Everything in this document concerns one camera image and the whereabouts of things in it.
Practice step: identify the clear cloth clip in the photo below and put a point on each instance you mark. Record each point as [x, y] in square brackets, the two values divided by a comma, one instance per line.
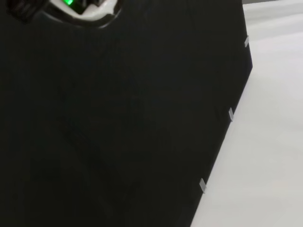
[246, 41]
[202, 185]
[231, 114]

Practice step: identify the black bench cloth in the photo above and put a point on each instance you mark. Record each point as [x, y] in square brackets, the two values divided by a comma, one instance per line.
[106, 118]

